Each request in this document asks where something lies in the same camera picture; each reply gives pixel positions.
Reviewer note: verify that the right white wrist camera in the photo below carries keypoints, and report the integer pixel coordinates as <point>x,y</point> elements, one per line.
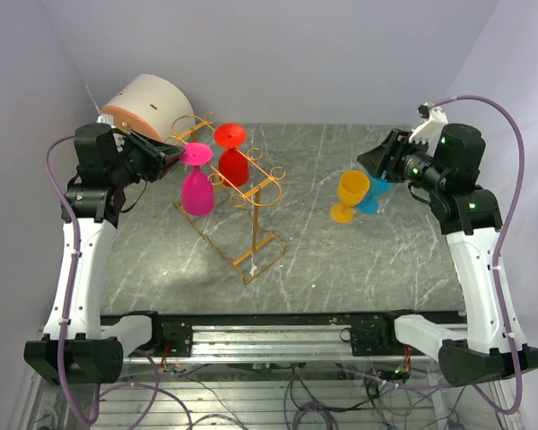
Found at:
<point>434,119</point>

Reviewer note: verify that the red plastic wine glass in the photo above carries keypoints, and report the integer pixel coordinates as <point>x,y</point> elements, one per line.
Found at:
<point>232,164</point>

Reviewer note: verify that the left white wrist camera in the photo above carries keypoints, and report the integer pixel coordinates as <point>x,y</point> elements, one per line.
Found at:
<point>107,119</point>

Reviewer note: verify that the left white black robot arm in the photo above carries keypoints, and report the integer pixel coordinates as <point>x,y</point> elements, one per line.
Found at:
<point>76,348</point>

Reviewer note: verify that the round white drawer box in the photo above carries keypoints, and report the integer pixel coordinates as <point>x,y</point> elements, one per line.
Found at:
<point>153,107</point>

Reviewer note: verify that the aluminium mounting rail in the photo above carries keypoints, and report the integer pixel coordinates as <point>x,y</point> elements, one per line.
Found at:
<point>183,343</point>

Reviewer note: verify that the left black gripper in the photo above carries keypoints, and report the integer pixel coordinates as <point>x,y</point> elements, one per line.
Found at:
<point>155,165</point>

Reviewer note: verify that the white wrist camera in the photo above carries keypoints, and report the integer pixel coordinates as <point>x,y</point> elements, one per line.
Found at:
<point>107,119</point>
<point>434,119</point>

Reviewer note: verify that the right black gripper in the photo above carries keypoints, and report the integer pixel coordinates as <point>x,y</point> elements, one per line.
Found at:
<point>398,143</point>

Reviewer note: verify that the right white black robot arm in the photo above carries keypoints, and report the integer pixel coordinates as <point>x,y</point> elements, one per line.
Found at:
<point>493,346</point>

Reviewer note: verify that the gold wire glass rack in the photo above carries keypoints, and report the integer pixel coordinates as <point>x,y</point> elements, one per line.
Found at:
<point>262,190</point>

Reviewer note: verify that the pink plastic wine glass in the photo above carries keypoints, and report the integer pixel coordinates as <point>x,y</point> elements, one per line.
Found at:
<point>197,194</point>

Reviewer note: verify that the blue plastic wine glass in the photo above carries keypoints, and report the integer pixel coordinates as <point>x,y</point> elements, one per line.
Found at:
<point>377,188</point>

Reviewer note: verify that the yellow plastic wine glass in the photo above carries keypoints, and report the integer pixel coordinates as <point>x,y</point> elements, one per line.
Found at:
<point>352,188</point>

